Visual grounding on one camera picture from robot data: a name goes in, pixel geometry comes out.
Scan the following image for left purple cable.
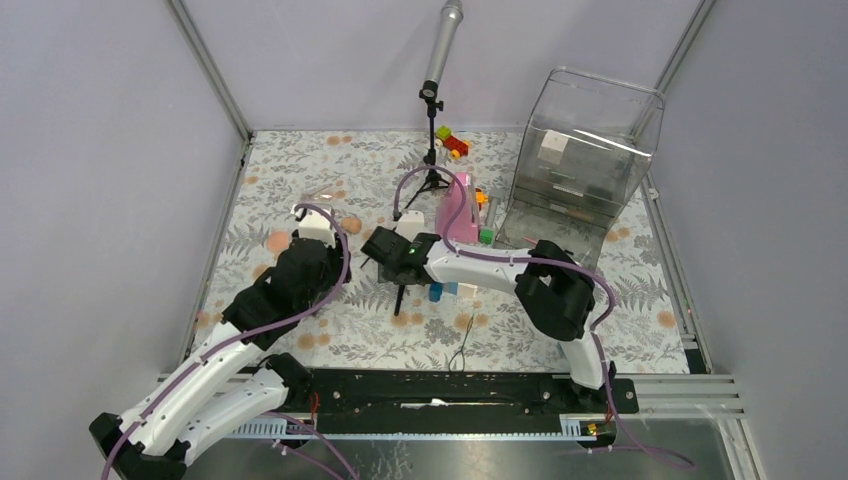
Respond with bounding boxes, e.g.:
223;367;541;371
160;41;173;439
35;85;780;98
99;202;362;480

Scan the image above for black wire hair loop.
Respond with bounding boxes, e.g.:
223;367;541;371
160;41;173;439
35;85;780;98
447;310;475;372

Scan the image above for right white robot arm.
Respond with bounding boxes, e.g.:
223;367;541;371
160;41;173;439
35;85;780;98
361;227;615;412

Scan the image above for green lego brick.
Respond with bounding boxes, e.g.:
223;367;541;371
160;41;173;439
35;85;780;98
479;227;496;245

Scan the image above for round orange powder puff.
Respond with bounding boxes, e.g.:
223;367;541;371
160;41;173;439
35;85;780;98
265;231;290;254

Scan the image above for silver microphone on tripod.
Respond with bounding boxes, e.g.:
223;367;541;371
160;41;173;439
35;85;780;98
402;0;465;213

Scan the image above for beige makeup sponge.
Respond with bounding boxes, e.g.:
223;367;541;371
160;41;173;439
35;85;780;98
341;217;363;235

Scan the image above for clear acrylic makeup organizer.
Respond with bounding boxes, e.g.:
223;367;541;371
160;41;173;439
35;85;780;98
495;67;665;268

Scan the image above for black makeup brush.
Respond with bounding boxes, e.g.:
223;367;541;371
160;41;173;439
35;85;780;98
393;285;406;317

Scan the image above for clear plastic wrapper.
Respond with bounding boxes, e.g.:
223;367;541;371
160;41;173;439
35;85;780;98
300;184;335;204

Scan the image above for white blue brick stack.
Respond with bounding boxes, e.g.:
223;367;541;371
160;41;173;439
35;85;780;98
428;282;478;303

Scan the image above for red yellow lego bricks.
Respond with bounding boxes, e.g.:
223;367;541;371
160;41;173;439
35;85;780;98
435;126;470;159

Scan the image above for pink foam wedge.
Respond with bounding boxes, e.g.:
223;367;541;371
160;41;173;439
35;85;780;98
435;172;481;244

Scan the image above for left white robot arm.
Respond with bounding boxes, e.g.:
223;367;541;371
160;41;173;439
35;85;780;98
89;236;350;479

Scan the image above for white cardboard box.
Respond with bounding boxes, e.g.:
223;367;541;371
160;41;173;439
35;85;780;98
537;129;570;165

